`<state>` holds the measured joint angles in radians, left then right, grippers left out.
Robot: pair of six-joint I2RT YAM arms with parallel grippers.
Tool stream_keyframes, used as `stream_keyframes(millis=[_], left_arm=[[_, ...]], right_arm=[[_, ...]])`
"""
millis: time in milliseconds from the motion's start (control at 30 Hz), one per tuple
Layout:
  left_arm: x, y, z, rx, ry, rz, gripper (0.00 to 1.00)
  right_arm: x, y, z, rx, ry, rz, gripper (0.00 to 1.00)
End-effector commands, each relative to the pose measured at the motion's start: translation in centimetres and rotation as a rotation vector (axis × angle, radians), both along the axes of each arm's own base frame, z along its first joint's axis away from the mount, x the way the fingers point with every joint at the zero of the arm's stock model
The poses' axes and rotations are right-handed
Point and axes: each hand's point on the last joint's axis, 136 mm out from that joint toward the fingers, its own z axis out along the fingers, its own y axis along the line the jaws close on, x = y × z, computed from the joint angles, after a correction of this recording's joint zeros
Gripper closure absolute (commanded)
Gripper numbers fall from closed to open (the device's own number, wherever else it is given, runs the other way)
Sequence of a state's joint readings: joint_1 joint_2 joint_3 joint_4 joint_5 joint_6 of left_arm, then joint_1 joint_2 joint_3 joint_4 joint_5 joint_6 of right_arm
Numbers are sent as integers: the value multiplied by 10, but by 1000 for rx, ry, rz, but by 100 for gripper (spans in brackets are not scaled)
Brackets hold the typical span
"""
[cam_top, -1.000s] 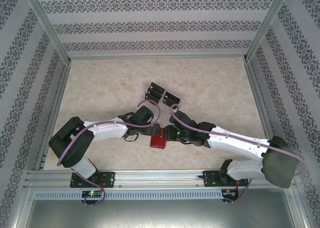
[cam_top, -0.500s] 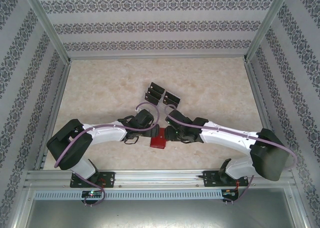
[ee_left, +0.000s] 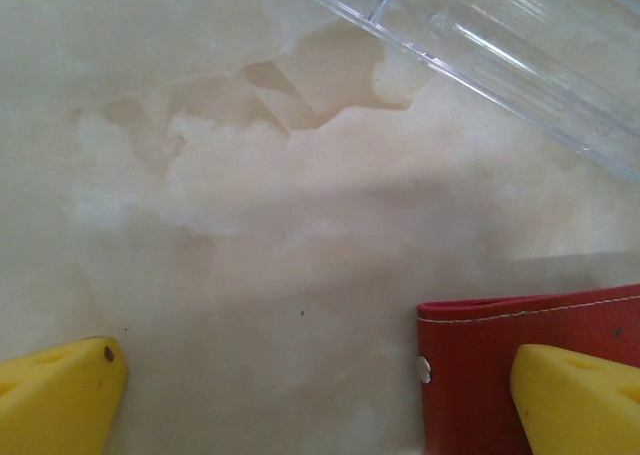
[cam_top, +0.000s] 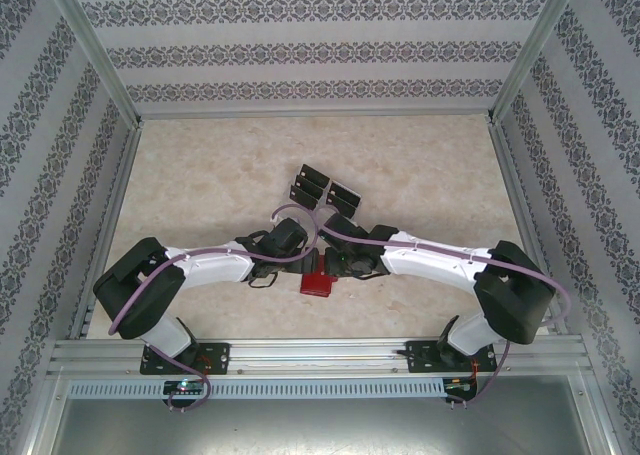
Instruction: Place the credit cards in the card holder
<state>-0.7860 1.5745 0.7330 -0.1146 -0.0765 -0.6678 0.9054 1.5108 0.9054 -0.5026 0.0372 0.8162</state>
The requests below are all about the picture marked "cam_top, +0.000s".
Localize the red leather card holder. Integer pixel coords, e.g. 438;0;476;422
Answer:
298;254;338;300

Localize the clear acrylic card stand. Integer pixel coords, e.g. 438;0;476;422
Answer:
279;162;364;226

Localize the black credit card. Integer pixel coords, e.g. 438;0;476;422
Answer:
288;184;321;209
324;190;358;215
329;179;363;202
299;163;330;184
294;174;326;195

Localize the grey sheet metal panel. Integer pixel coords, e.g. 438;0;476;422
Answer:
49;397;616;455

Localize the black cable loop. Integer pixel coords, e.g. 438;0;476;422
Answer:
248;269;279;290

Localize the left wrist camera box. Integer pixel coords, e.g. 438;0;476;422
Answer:
267;217;309;254

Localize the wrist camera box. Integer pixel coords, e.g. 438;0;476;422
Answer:
324;213;369;246
267;217;309;254

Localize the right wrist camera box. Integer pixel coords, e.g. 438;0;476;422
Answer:
324;213;369;246

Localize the aluminium mounting rail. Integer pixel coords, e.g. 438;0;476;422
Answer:
49;338;591;376

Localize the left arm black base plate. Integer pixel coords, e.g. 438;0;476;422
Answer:
139;342;232;376

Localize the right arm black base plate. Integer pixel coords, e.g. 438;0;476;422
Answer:
405;339;499;374

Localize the white slotted cable duct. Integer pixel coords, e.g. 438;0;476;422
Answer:
67;378;446;400

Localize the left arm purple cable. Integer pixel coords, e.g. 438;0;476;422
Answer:
108;203;324;414

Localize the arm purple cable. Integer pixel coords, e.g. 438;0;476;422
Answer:
318;203;573;411
108;203;324;414

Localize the aluminium table edge rail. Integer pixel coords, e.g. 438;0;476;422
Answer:
487;119;571;336
67;122;146;341

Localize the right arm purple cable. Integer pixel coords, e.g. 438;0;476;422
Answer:
318;203;573;411

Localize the aluminium frame post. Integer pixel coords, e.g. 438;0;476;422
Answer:
487;0;586;126
42;0;144;129

